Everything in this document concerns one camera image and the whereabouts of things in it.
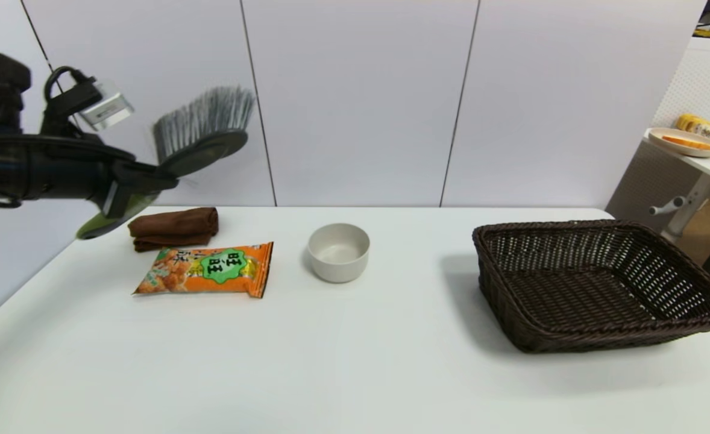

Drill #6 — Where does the beige plate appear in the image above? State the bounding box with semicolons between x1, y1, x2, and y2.
649;127;710;159

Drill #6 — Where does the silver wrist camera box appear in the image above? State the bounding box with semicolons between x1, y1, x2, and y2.
80;78;134;131

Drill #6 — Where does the orange food slice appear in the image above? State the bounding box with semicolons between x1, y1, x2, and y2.
662;135;710;151

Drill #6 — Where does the white round bowl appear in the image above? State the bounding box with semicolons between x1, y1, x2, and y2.
307;224;371;284

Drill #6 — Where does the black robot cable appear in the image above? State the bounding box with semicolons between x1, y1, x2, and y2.
40;66;104;138

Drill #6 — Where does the orange snack bag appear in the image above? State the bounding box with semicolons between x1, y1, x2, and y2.
133;242;275;299

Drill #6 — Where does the folded brown towel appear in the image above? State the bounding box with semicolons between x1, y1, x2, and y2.
128;207;220;253

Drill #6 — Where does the grey brush with green handle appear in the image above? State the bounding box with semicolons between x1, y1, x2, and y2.
77;86;256;241

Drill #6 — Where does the yellow packet on side table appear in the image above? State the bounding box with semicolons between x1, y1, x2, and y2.
676;114;710;145

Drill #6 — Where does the dark brown wicker basket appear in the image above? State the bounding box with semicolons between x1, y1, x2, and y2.
471;219;710;353

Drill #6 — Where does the white perforated partition panel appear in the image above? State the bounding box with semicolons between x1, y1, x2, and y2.
605;37;710;237

